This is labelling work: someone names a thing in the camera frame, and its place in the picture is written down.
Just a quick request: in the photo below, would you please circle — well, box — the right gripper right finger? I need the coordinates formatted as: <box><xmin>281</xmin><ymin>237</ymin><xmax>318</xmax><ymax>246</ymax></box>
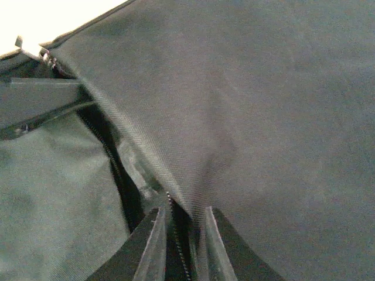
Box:
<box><xmin>205</xmin><ymin>207</ymin><xmax>284</xmax><ymax>281</ymax></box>

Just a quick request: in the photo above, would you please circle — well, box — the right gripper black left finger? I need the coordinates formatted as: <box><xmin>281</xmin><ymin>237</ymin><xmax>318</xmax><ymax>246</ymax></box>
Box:
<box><xmin>87</xmin><ymin>207</ymin><xmax>167</xmax><ymax>281</ymax></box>

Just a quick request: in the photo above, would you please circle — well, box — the black backpack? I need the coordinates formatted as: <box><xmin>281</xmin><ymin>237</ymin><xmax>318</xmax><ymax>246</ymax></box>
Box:
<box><xmin>1</xmin><ymin>1</ymin><xmax>374</xmax><ymax>280</ymax></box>

